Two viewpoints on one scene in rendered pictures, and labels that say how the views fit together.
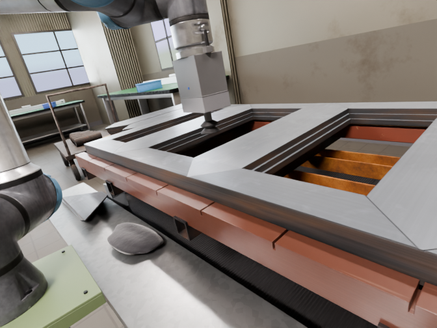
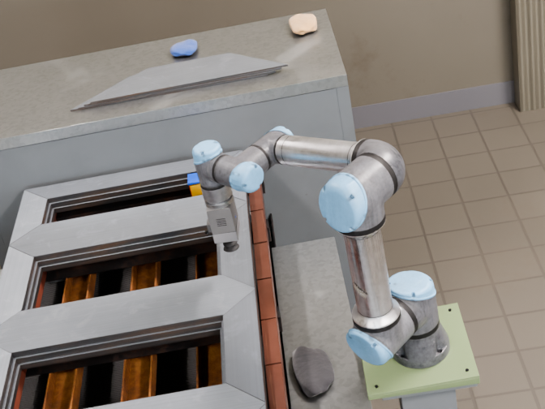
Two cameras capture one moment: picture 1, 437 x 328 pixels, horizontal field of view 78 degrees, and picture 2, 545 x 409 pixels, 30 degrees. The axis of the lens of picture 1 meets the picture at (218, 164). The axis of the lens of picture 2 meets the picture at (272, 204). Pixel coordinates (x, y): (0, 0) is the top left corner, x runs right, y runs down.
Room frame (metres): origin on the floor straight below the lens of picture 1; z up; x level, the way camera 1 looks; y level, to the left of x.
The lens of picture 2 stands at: (2.17, 1.59, 2.46)
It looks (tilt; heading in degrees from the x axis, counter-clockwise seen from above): 32 degrees down; 221
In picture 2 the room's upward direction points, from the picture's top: 11 degrees counter-clockwise
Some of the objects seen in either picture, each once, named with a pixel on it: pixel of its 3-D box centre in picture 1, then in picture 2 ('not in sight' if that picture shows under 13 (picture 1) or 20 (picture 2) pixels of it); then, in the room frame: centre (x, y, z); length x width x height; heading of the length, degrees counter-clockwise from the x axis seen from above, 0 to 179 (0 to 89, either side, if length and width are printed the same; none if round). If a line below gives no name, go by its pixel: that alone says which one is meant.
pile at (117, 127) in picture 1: (171, 116); not in sight; (1.76, 0.24, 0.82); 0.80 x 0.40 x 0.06; 129
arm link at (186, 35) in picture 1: (193, 36); (216, 189); (0.56, 0.00, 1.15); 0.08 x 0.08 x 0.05
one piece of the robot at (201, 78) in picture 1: (206, 79); (218, 215); (0.56, -0.01, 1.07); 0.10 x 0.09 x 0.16; 123
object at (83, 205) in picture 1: (86, 200); not in sight; (0.93, 0.51, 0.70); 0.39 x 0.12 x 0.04; 39
